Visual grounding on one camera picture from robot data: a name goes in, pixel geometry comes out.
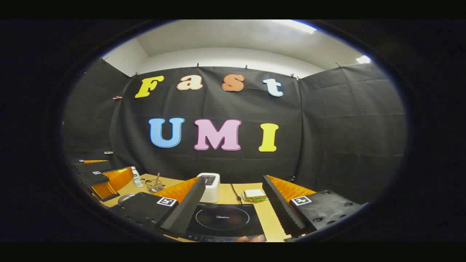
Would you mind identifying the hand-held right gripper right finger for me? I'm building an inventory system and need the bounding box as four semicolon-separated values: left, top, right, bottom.
262;175;364;241

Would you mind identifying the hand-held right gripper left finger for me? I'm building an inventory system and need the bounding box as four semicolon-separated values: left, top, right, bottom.
109;176;206;239

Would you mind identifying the black induction cooktop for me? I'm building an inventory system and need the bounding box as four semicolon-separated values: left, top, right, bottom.
184;203;267;242

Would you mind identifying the white drink bottle green label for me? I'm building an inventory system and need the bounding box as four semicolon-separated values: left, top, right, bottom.
131;166;145;188

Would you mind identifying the white toaster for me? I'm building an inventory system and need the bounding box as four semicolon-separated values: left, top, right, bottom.
197;173;221;203

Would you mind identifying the small white plate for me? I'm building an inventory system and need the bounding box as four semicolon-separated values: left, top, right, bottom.
242;192;269;203

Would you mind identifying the small wire basket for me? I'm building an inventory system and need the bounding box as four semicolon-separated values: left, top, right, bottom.
146;178;165;193

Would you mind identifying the black power cable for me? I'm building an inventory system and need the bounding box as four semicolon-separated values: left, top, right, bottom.
230;183;242;204

